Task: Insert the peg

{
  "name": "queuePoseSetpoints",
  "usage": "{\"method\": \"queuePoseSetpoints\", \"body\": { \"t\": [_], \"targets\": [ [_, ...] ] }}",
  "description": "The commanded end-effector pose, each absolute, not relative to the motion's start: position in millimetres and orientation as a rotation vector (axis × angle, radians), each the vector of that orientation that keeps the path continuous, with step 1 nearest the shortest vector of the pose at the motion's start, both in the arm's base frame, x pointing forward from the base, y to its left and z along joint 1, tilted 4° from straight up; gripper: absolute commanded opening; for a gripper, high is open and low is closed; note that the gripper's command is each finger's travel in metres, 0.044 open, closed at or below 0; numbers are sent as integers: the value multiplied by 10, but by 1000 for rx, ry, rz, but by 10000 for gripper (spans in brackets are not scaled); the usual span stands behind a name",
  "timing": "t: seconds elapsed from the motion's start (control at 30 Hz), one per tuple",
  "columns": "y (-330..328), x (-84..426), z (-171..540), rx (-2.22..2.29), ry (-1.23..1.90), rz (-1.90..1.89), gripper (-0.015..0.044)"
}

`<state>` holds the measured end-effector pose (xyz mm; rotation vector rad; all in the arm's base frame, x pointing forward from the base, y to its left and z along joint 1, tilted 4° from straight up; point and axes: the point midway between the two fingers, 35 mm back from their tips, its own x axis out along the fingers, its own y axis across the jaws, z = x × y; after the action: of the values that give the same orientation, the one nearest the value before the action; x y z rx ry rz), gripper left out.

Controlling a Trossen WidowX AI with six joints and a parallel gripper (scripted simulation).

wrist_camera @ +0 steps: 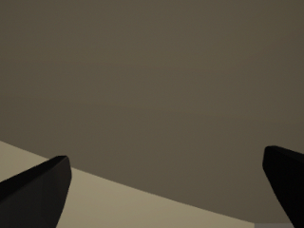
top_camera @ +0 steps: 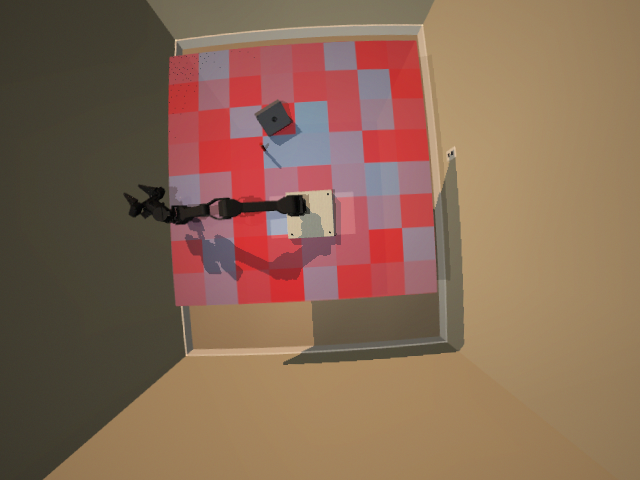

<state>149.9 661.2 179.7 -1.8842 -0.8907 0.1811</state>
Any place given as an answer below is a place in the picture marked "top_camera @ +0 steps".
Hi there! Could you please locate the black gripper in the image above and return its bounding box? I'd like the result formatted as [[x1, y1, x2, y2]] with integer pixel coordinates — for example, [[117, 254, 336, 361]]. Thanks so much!
[[123, 185, 165, 218]]

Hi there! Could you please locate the dark grey sloped panel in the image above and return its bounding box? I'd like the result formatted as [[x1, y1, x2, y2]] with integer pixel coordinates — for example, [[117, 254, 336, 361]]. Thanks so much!
[[255, 100, 291, 137]]

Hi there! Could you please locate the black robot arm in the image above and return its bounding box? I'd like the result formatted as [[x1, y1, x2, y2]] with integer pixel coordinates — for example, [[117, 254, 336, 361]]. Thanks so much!
[[140, 195, 307, 225]]

